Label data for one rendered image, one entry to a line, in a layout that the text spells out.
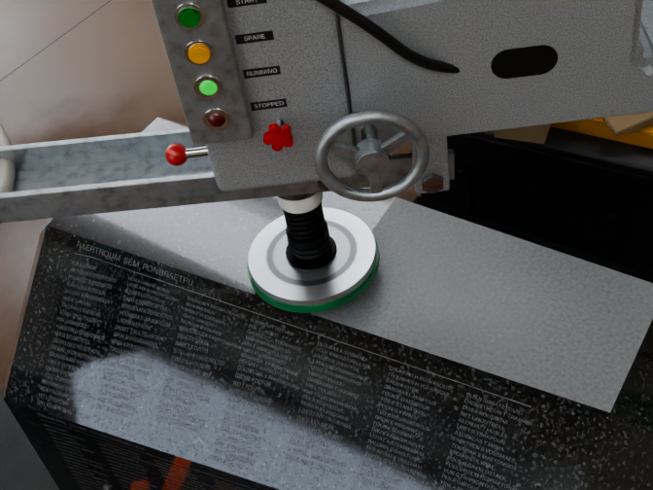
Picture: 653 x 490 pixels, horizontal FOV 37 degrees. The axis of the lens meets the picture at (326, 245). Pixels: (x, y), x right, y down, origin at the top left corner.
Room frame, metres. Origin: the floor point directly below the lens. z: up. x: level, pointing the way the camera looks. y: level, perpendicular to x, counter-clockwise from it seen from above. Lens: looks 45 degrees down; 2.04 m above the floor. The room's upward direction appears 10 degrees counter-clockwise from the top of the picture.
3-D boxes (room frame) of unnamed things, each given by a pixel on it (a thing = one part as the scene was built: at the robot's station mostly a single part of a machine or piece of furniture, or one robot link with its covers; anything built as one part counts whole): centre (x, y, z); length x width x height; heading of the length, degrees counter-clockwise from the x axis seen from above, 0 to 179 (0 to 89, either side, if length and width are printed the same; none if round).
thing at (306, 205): (1.13, 0.03, 1.05); 0.07 x 0.07 x 0.04
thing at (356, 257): (1.13, 0.03, 0.90); 0.21 x 0.21 x 0.01
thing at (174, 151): (1.07, 0.16, 1.20); 0.08 x 0.03 x 0.03; 84
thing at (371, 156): (1.00, -0.08, 1.22); 0.15 x 0.10 x 0.15; 84
